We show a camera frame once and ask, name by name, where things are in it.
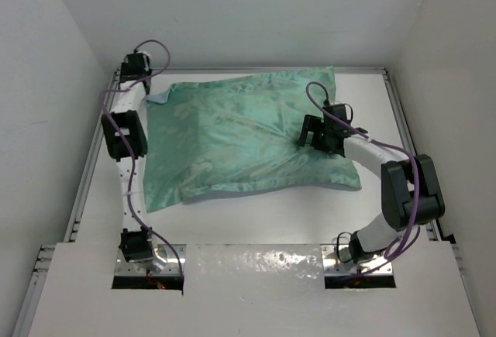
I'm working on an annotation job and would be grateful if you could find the light blue pillowcase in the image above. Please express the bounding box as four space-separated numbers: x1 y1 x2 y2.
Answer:
143 67 361 212

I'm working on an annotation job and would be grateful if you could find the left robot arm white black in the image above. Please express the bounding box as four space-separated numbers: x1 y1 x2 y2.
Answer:
101 50 154 263

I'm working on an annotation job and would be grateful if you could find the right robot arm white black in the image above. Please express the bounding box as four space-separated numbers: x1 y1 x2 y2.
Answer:
297 103 445 264

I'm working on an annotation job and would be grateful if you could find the white front cover board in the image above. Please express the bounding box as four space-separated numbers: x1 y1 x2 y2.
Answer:
30 242 478 336

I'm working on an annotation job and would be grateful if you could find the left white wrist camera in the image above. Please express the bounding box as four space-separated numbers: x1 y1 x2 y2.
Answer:
133 50 151 59

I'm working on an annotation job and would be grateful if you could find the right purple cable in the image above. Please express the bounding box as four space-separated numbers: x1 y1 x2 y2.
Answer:
305 82 422 276

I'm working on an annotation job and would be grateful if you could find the purple cable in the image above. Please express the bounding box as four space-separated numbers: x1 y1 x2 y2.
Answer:
98 40 185 287
305 82 422 276

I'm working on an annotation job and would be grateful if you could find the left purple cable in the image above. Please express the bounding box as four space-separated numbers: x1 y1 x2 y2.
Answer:
98 40 185 287

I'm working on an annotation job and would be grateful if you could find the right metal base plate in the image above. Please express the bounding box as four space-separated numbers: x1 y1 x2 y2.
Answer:
321 244 393 277

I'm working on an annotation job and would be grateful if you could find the metal base plate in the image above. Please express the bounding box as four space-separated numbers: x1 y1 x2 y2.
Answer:
321 244 393 277
114 244 186 277

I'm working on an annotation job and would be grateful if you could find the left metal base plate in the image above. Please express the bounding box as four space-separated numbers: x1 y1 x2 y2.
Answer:
114 244 186 277

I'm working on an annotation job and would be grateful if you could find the aluminium table frame rail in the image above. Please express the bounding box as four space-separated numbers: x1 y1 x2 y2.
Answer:
11 66 472 337

